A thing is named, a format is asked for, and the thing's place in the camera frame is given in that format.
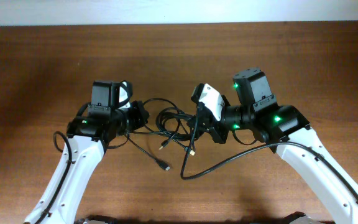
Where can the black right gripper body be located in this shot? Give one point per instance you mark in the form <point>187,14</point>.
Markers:
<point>215,132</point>

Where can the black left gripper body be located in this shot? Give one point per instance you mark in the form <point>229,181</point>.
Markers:
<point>136,117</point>

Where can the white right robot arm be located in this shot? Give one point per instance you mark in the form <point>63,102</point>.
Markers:
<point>284,130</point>

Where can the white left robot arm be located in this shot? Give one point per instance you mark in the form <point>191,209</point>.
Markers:
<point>109,114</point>

